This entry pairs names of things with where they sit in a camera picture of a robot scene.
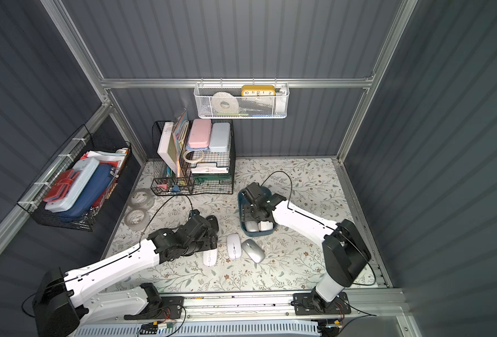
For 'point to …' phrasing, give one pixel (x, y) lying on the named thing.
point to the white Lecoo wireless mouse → (210, 258)
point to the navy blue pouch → (102, 179)
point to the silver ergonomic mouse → (251, 226)
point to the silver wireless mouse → (253, 249)
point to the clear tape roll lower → (136, 219)
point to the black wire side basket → (85, 145)
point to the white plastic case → (86, 167)
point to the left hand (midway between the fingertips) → (211, 240)
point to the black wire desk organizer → (196, 156)
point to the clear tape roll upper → (141, 199)
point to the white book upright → (167, 151)
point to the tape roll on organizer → (194, 161)
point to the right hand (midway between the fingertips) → (257, 216)
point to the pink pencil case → (200, 133)
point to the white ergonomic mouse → (265, 225)
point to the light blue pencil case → (220, 137)
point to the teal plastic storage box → (241, 218)
